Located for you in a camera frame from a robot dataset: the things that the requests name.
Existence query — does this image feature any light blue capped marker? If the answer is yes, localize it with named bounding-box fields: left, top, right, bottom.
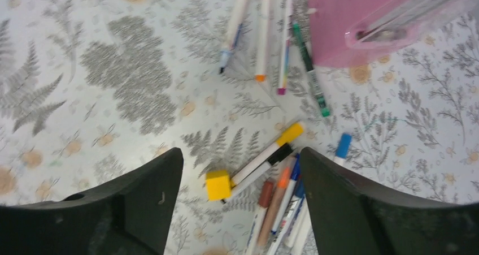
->
left=333, top=133, right=352, bottom=166

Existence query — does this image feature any yellow capped white marker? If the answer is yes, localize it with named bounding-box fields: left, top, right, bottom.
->
left=232, top=121, right=306, bottom=187

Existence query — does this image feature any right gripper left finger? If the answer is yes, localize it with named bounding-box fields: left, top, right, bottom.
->
left=1, top=148, right=184, bottom=254

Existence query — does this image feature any orange capped white marker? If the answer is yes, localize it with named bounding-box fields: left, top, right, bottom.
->
left=255, top=0, right=271, bottom=82

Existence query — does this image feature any floral table mat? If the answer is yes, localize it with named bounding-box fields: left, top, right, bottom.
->
left=1, top=0, right=478, bottom=254

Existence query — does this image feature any red brown capped marker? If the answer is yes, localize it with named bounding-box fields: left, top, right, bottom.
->
left=244, top=180, right=274, bottom=255

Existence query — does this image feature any yellow cube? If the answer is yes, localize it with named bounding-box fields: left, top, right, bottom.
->
left=205, top=170, right=232, bottom=201

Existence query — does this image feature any magenta capped white marker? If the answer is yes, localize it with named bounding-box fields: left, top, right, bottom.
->
left=277, top=0, right=293, bottom=96

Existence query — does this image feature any orange brown marker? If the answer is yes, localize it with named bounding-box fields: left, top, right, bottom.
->
left=256, top=166, right=291, bottom=253

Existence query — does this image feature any dark blue capped marker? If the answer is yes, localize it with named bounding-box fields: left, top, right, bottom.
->
left=271, top=153, right=300, bottom=235

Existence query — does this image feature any dark green marker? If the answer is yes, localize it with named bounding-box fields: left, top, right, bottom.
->
left=291, top=21, right=330, bottom=117

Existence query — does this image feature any pink metronome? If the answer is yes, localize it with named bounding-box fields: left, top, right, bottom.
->
left=308, top=0, right=478, bottom=68

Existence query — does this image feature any black capped white marker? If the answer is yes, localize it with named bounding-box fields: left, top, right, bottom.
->
left=220, top=145, right=293, bottom=204

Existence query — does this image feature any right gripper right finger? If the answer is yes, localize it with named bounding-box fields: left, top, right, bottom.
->
left=300, top=147, right=478, bottom=254

